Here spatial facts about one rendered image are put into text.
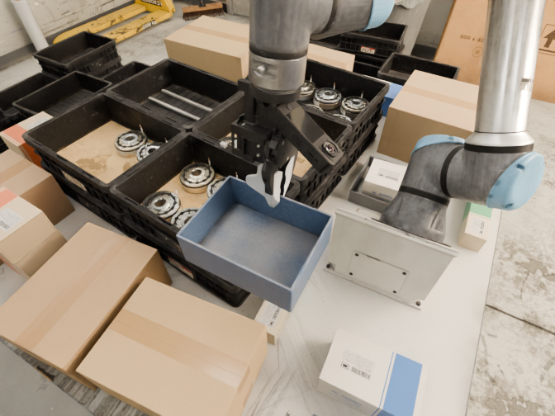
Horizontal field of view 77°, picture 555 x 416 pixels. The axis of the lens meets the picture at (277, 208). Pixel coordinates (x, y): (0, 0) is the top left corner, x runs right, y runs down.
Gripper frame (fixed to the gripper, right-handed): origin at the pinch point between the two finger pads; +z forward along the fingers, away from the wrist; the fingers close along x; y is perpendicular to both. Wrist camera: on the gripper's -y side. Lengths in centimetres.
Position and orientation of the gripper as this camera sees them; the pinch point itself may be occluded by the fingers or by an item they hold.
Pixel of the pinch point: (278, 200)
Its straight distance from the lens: 59.8
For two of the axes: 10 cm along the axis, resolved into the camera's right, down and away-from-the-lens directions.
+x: -5.0, 5.5, -6.7
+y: -8.6, -3.8, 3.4
